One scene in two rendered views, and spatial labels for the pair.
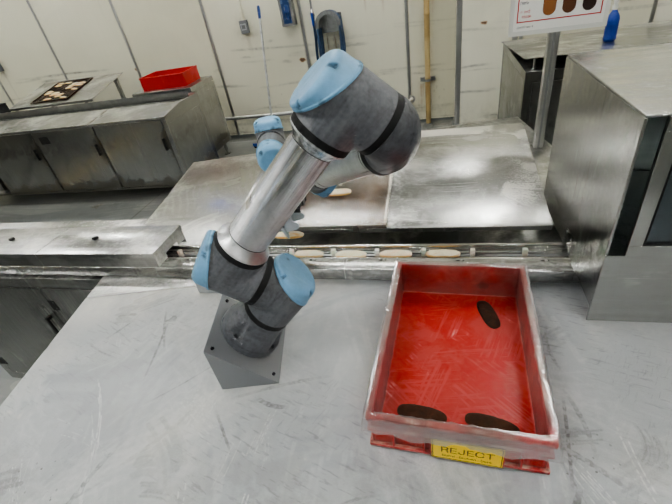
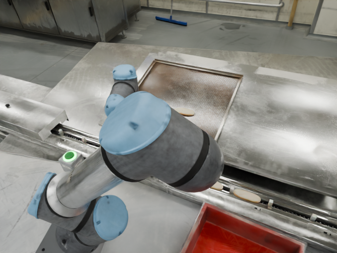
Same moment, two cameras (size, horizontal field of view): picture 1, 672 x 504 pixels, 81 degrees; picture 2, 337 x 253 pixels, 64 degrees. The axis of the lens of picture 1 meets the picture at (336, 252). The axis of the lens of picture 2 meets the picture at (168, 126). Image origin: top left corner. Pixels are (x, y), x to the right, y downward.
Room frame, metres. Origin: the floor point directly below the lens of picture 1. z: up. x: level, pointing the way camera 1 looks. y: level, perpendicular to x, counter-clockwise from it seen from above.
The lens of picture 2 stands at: (0.35, -0.15, 1.73)
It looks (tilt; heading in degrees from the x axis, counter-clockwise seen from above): 43 degrees down; 11
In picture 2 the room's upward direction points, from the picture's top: 5 degrees counter-clockwise
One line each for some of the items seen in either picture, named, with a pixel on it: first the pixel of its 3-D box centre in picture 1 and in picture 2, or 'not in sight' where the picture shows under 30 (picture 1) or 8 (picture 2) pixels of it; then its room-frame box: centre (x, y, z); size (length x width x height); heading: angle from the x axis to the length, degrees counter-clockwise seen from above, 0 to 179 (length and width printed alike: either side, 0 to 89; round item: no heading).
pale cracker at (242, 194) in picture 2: (442, 253); (246, 195); (0.93, -0.31, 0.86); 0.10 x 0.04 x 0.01; 72
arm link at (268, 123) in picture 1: (271, 139); (126, 83); (1.07, 0.12, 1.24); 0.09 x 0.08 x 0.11; 2
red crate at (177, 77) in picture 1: (170, 78); not in sight; (4.69, 1.39, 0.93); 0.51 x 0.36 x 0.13; 76
